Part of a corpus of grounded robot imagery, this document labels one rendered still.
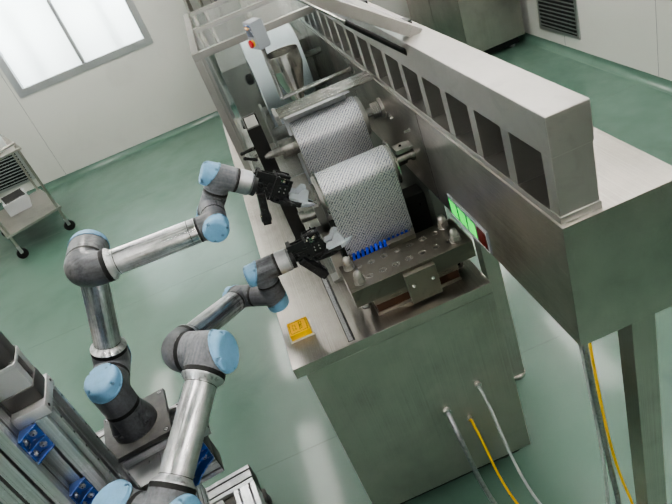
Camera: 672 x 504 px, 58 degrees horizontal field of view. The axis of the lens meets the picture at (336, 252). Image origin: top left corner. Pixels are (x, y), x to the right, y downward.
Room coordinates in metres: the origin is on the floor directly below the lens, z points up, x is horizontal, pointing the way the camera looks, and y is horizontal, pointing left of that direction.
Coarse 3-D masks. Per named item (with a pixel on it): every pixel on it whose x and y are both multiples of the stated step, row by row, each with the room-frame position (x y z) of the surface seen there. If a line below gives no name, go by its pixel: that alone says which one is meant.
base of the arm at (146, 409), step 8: (144, 400) 1.58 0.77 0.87; (136, 408) 1.52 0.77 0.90; (144, 408) 1.54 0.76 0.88; (152, 408) 1.56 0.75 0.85; (128, 416) 1.50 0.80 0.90; (136, 416) 1.51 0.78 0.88; (144, 416) 1.52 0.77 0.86; (152, 416) 1.53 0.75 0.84; (112, 424) 1.51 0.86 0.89; (120, 424) 1.50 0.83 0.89; (128, 424) 1.49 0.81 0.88; (136, 424) 1.50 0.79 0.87; (144, 424) 1.51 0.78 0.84; (152, 424) 1.52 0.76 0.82; (112, 432) 1.51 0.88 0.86; (120, 432) 1.49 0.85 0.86; (128, 432) 1.48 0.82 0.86; (136, 432) 1.48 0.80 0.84; (144, 432) 1.49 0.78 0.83; (120, 440) 1.49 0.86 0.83; (128, 440) 1.48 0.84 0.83; (136, 440) 1.48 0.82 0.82
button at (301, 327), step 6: (300, 318) 1.61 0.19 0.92; (306, 318) 1.60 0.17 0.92; (288, 324) 1.60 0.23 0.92; (294, 324) 1.59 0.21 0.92; (300, 324) 1.58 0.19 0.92; (306, 324) 1.56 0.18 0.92; (288, 330) 1.57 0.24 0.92; (294, 330) 1.56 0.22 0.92; (300, 330) 1.55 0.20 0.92; (306, 330) 1.54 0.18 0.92; (294, 336) 1.54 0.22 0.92; (300, 336) 1.54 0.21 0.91
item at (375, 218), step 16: (384, 192) 1.69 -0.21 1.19; (400, 192) 1.69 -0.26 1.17; (352, 208) 1.68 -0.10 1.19; (368, 208) 1.69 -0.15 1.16; (384, 208) 1.69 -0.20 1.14; (400, 208) 1.69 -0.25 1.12; (336, 224) 1.68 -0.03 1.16; (352, 224) 1.68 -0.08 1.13; (368, 224) 1.68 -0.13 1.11; (384, 224) 1.69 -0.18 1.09; (400, 224) 1.69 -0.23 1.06; (352, 240) 1.68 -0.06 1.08; (368, 240) 1.68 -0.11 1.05
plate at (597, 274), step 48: (384, 96) 1.92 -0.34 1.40; (432, 144) 1.52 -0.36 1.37; (624, 144) 1.04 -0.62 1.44; (432, 192) 1.66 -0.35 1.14; (480, 192) 1.23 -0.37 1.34; (624, 192) 0.89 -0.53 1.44; (528, 240) 1.01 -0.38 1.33; (576, 240) 0.86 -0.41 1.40; (624, 240) 0.86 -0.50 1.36; (528, 288) 1.06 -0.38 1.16; (576, 288) 0.86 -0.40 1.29; (624, 288) 0.86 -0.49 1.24; (576, 336) 0.87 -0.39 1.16
